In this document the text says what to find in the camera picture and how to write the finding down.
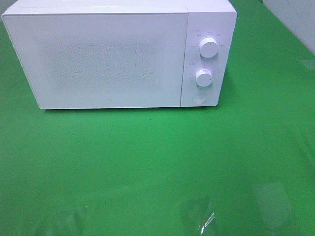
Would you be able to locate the round white door button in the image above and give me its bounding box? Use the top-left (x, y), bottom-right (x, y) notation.
top-left (192, 92), bottom-right (207, 104)

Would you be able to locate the white microwave door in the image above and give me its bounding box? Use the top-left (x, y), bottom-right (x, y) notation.
top-left (3, 13), bottom-right (187, 109)

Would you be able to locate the lower white microwave knob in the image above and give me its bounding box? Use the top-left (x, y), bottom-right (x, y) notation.
top-left (195, 69), bottom-right (213, 87)

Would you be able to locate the white microwave knob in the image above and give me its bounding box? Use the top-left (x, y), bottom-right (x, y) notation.
top-left (195, 69), bottom-right (213, 87)
top-left (199, 37), bottom-right (219, 59)

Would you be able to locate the upper white microwave knob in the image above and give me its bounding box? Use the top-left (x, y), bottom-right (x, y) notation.
top-left (199, 37), bottom-right (219, 59)

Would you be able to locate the white microwave oven body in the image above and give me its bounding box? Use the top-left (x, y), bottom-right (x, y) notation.
top-left (2, 0), bottom-right (237, 107)

